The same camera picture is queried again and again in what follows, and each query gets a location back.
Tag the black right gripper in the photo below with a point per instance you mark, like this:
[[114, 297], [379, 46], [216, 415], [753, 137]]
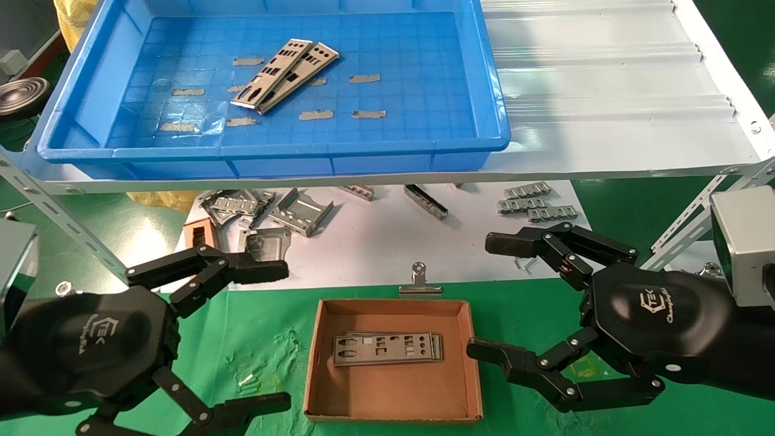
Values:
[[666, 321]]

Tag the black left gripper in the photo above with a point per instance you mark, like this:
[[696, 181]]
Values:
[[91, 345]]

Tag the silver metal I/O shield plate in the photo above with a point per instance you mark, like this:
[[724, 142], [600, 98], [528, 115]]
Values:
[[399, 358], [442, 346], [264, 80], [277, 97]]

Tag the shallow brown cardboard box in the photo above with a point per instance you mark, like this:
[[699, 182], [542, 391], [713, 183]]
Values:
[[393, 393]]

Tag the blue plastic tray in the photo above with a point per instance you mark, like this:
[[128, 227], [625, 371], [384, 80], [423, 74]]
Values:
[[424, 91]]

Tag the small grey box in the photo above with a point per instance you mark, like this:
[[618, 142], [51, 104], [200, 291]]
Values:
[[11, 62]]

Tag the green table cloth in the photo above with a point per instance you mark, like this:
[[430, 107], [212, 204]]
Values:
[[254, 327]]

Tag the square grey metal plate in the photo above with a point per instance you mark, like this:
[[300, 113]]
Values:
[[266, 245]]

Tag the small perforated metal strip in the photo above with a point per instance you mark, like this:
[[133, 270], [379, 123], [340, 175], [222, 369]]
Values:
[[527, 191], [521, 206], [554, 214]]

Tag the dark metal bar part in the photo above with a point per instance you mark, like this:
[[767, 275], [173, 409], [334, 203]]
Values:
[[427, 203]]

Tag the white sheet board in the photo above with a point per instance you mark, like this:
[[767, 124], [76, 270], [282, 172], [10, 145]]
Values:
[[375, 242]]

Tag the small grey metal part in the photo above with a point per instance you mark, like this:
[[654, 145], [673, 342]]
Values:
[[360, 192]]

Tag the white metal shelf board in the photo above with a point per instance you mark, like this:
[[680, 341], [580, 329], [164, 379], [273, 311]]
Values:
[[605, 91]]

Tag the clear plastic film sheet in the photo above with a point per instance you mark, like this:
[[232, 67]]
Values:
[[151, 118]]

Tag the black round disc base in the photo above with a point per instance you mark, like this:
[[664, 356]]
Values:
[[24, 97]]

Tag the small brown cardboard frame box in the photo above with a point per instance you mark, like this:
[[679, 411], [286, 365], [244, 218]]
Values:
[[187, 233]]

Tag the grey metal bracket piece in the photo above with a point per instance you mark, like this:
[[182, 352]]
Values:
[[263, 200], [221, 209]]

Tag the folded slotted metal bracket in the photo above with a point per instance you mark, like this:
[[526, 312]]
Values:
[[300, 215]]

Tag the slotted grey shelf post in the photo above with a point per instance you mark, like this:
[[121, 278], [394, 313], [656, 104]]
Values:
[[60, 221], [684, 227]]

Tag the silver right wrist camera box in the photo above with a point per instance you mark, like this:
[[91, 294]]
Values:
[[745, 242]]

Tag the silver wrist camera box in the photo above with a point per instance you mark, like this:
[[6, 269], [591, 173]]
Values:
[[745, 242], [15, 266]]

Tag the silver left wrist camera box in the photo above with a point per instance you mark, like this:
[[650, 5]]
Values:
[[15, 266]]

